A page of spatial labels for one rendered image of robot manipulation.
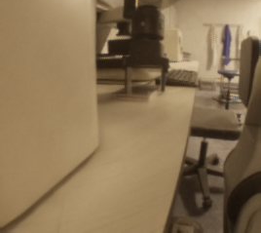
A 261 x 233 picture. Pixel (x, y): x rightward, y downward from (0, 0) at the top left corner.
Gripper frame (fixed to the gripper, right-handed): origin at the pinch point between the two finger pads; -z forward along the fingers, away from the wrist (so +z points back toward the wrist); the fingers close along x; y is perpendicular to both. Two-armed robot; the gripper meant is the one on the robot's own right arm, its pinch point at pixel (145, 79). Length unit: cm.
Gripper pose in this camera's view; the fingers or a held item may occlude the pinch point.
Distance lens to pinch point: 49.7
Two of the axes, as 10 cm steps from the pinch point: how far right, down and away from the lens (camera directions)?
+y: -3.4, 0.3, -9.4
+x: -9.4, -0.7, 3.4
